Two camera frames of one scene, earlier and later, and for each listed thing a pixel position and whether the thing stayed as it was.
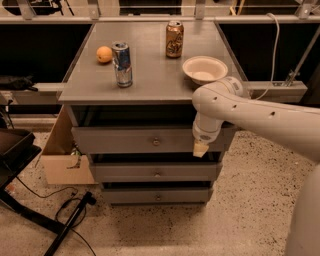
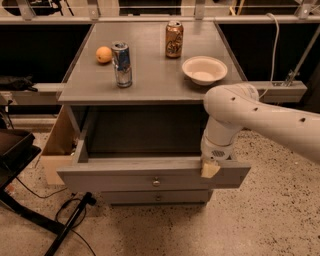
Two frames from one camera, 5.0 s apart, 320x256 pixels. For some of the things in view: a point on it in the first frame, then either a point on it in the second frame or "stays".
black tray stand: [17, 150] stays
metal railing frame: [286, 92] stays
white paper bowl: [204, 69] stays
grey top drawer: [142, 139] → [144, 174]
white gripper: [203, 137] → [216, 151]
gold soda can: [174, 39] stays
